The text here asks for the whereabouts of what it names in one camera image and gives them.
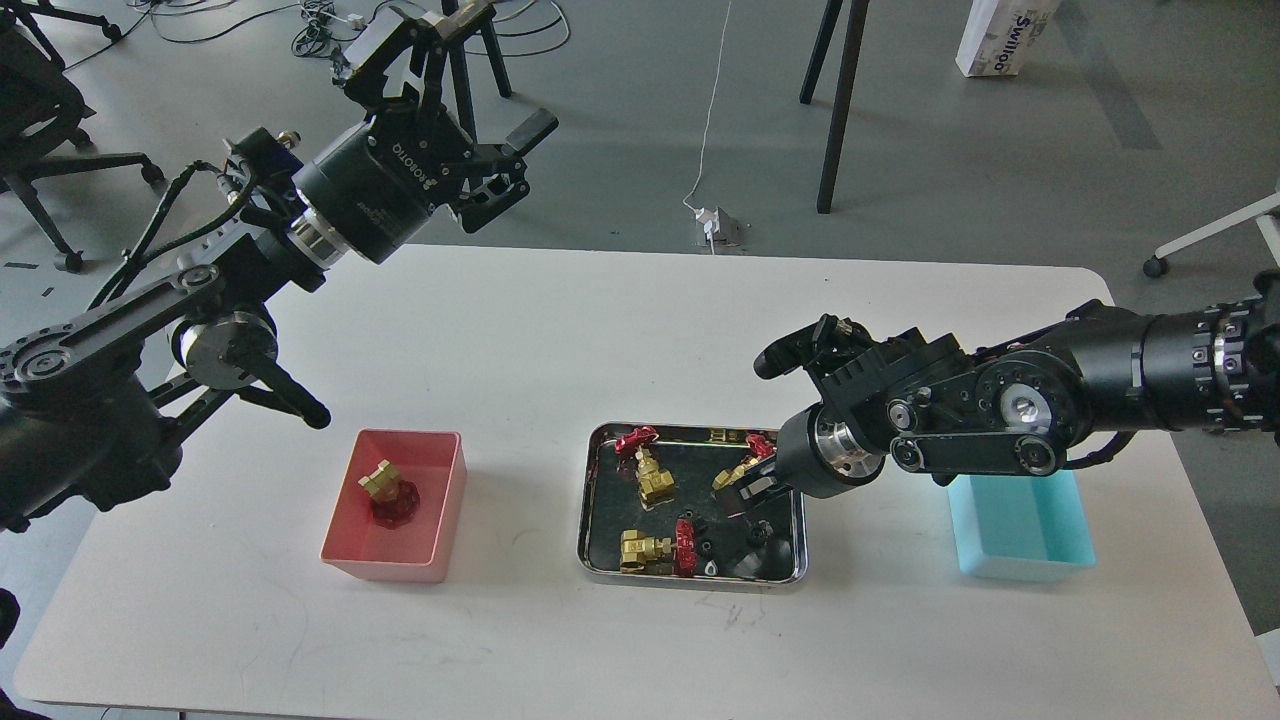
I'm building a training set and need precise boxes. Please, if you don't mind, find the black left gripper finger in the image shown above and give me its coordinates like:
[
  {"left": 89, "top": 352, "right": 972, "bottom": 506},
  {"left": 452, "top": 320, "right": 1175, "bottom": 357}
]
[
  {"left": 440, "top": 108, "right": 559, "bottom": 233},
  {"left": 332, "top": 1, "right": 497, "bottom": 126}
]

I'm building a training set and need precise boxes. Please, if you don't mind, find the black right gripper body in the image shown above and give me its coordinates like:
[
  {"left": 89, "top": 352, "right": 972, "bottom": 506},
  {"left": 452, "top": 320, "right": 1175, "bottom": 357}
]
[{"left": 774, "top": 407, "right": 884, "bottom": 498}]

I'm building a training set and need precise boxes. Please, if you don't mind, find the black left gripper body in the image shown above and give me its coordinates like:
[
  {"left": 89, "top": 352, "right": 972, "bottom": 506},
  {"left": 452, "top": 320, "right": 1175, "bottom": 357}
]
[{"left": 293, "top": 110, "right": 471, "bottom": 263}]

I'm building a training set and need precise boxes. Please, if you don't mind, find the brass valve red handle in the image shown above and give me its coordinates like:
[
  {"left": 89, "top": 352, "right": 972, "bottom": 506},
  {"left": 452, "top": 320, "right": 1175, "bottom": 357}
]
[
  {"left": 358, "top": 459, "right": 420, "bottom": 529},
  {"left": 612, "top": 425, "right": 676, "bottom": 510},
  {"left": 620, "top": 518, "right": 698, "bottom": 578},
  {"left": 712, "top": 433, "right": 776, "bottom": 515}
]

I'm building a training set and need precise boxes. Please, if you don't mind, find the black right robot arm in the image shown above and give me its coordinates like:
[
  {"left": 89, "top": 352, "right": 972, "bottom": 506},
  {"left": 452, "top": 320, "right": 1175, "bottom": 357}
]
[{"left": 713, "top": 270, "right": 1279, "bottom": 516}]

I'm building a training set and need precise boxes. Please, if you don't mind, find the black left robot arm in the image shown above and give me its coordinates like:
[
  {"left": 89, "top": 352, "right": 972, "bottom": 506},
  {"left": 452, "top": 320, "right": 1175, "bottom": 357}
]
[{"left": 3, "top": 1, "right": 558, "bottom": 533}]

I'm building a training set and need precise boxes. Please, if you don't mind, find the light blue plastic box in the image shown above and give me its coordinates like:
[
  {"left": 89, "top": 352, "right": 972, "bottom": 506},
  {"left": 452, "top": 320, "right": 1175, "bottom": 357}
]
[{"left": 947, "top": 470, "right": 1097, "bottom": 582}]

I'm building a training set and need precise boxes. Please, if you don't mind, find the pink plastic box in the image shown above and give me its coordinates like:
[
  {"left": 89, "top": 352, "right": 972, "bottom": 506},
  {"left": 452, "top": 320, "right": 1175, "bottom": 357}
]
[{"left": 320, "top": 429, "right": 467, "bottom": 583}]

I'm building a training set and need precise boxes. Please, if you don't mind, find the white cardboard box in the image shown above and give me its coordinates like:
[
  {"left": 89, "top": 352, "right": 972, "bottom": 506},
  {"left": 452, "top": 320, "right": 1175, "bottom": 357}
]
[{"left": 955, "top": 1, "right": 1060, "bottom": 78}]

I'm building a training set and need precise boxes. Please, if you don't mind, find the black table leg left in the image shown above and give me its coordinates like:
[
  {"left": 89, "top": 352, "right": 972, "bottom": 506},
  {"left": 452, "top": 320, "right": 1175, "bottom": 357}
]
[{"left": 449, "top": 12, "right": 513, "bottom": 111}]

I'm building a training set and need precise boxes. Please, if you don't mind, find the black table leg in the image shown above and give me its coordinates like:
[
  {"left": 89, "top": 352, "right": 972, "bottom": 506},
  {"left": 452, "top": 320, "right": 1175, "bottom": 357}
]
[
  {"left": 799, "top": 1, "right": 870, "bottom": 214},
  {"left": 449, "top": 12, "right": 513, "bottom": 111}
]

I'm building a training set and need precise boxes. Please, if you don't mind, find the shiny metal tray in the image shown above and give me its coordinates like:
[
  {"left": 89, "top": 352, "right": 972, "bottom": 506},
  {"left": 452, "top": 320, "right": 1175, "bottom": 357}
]
[{"left": 577, "top": 421, "right": 809, "bottom": 587}]

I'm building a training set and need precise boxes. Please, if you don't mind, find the white power adapter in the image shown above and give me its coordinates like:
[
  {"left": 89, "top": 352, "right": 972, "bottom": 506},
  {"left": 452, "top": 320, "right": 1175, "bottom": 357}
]
[{"left": 692, "top": 208, "right": 746, "bottom": 254}]

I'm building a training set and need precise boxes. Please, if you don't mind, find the black office chair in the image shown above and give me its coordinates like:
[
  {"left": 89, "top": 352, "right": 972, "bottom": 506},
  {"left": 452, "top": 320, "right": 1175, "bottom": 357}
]
[{"left": 1, "top": 1, "right": 164, "bottom": 273}]

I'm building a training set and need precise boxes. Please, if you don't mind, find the white chair base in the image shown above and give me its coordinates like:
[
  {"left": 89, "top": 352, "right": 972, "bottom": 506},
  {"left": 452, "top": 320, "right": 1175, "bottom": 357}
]
[{"left": 1142, "top": 190, "right": 1279, "bottom": 278}]

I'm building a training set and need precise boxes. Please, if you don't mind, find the black table leg right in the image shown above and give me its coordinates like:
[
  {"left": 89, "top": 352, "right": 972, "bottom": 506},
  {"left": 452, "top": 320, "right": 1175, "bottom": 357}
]
[{"left": 799, "top": 1, "right": 870, "bottom": 214}]

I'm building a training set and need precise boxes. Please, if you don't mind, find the black cable bundle floor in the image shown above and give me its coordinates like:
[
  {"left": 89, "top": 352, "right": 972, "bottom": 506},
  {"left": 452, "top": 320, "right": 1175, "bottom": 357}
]
[{"left": 120, "top": 0, "right": 573, "bottom": 61}]

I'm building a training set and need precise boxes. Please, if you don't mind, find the brass valve red handle top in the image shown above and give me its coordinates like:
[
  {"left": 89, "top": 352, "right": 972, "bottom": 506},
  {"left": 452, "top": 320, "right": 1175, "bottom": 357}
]
[{"left": 612, "top": 425, "right": 676, "bottom": 510}]

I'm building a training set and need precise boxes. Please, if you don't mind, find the brass valve red handle bottom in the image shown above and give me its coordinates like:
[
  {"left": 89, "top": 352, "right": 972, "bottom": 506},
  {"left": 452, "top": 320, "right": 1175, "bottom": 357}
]
[{"left": 620, "top": 518, "right": 698, "bottom": 578}]

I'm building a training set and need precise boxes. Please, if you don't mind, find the white cable on floor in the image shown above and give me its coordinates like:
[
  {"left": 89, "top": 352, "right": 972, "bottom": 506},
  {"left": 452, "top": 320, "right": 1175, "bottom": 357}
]
[{"left": 684, "top": 0, "right": 733, "bottom": 211}]

